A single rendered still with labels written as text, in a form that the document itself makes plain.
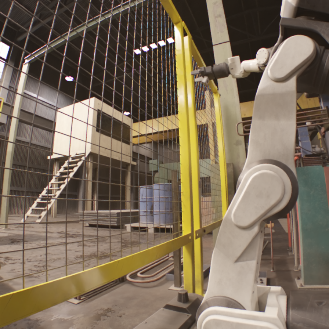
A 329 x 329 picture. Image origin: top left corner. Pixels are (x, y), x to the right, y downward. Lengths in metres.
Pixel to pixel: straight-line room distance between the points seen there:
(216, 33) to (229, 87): 0.90
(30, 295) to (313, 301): 0.58
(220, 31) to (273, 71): 2.88
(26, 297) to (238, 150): 2.42
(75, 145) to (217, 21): 7.61
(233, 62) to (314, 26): 0.72
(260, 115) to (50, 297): 0.61
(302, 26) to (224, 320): 0.75
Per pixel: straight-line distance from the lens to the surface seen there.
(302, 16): 0.72
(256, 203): 0.50
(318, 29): 0.68
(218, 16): 3.66
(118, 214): 5.52
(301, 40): 0.63
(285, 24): 0.70
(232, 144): 2.63
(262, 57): 1.14
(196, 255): 1.37
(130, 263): 0.69
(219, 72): 1.33
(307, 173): 1.63
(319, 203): 1.63
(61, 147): 10.28
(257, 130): 0.57
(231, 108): 2.78
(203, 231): 1.39
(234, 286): 0.60
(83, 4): 13.26
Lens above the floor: 0.59
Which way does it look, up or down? 13 degrees up
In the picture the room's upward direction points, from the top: 1 degrees counter-clockwise
